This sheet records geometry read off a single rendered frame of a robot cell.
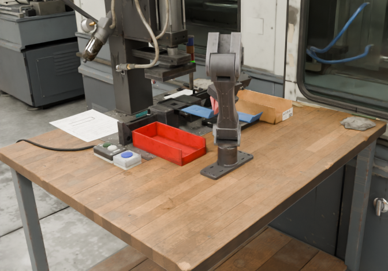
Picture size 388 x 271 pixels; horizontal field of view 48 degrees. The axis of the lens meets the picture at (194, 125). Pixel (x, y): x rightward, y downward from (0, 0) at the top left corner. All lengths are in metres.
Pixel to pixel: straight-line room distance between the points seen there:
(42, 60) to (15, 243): 2.38
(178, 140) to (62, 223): 1.47
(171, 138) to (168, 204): 0.42
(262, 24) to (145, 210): 1.24
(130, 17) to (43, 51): 3.05
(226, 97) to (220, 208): 0.31
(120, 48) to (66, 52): 3.05
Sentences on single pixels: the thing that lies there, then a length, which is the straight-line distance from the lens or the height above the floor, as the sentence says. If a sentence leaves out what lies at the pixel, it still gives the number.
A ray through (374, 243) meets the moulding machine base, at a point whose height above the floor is 0.31.
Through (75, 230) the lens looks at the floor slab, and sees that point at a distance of 2.81.
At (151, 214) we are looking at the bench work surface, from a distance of 1.21.
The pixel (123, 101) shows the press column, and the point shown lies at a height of 0.95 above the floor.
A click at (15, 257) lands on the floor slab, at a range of 2.72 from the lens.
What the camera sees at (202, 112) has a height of 0.99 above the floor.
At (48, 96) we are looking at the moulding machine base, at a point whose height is 0.16.
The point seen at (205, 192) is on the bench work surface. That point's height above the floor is 0.90.
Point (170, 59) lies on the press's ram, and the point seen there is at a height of 1.17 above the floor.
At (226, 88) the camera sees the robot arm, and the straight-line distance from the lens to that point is 1.24.
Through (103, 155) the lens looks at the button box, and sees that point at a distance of 1.52.
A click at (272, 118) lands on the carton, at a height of 0.93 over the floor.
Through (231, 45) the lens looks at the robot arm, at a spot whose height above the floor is 1.31.
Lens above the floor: 1.56
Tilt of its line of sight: 22 degrees down
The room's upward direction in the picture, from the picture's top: 2 degrees counter-clockwise
